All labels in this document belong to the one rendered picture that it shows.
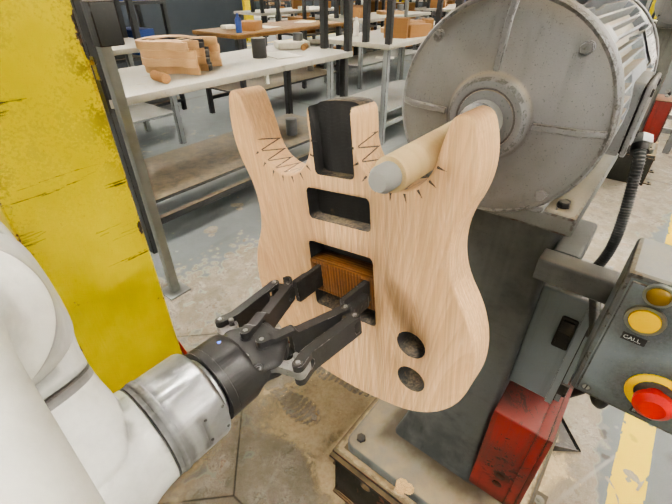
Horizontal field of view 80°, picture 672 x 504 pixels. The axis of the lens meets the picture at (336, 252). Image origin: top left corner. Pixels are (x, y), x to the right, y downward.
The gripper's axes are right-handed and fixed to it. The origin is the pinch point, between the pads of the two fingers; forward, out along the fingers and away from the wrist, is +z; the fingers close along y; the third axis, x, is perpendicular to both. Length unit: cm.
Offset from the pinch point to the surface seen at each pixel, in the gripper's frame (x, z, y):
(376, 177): 17.7, -6.3, 11.0
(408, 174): 17.4, -4.0, 12.6
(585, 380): -15.3, 16.0, 27.0
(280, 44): 23, 220, -234
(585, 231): -4.9, 38.7, 20.7
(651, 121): -58, 366, 10
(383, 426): -74, 31, -18
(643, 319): -3.1, 15.3, 30.6
